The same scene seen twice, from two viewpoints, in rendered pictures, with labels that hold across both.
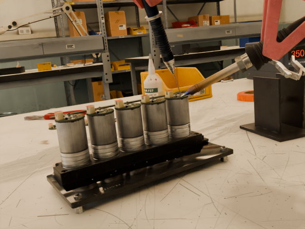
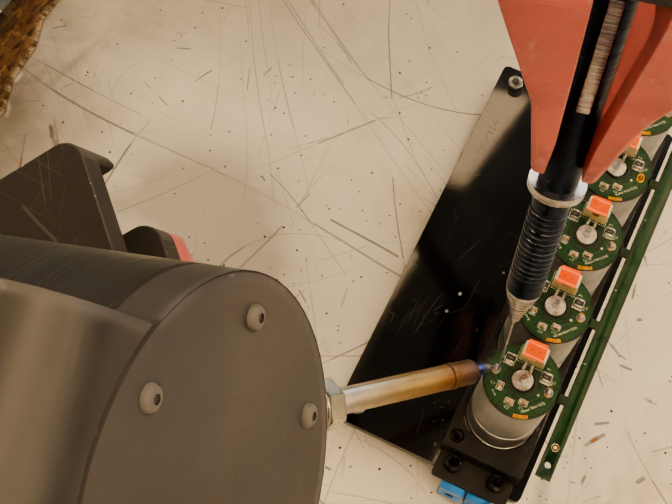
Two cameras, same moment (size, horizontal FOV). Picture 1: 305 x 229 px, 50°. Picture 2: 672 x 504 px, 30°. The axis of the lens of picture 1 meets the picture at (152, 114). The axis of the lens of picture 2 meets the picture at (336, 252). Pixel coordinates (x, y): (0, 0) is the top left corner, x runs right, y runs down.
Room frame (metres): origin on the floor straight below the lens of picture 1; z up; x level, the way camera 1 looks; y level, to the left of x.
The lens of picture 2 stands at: (0.39, -0.15, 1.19)
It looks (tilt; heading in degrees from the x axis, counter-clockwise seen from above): 68 degrees down; 142
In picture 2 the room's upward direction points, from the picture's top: 5 degrees clockwise
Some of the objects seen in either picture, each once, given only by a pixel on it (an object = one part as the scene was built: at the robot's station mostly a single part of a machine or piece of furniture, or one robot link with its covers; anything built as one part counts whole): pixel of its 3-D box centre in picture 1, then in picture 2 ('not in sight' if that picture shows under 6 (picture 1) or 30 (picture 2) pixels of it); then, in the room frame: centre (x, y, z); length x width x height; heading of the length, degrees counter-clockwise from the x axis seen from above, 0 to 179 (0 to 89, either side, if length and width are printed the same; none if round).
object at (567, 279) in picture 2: (145, 98); (565, 282); (0.32, 0.00, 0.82); 0.01 x 0.01 x 0.01; 31
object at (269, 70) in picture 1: (283, 61); not in sight; (0.78, -0.32, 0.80); 0.15 x 0.12 x 0.10; 14
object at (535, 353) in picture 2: (169, 93); (533, 356); (0.33, -0.02, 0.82); 0.01 x 0.01 x 0.01; 31
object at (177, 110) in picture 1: (178, 119); (509, 401); (0.33, -0.03, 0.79); 0.02 x 0.02 x 0.05
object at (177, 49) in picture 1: (180, 49); not in sight; (3.10, -0.31, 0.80); 0.15 x 0.12 x 0.10; 42
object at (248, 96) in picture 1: (254, 95); not in sight; (0.60, -0.19, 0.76); 0.06 x 0.06 x 0.01
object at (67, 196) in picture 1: (143, 167); (509, 273); (0.29, 0.01, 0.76); 0.16 x 0.07 x 0.01; 121
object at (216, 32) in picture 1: (219, 33); not in sight; (3.09, -0.69, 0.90); 1.30 x 0.06 x 0.12; 113
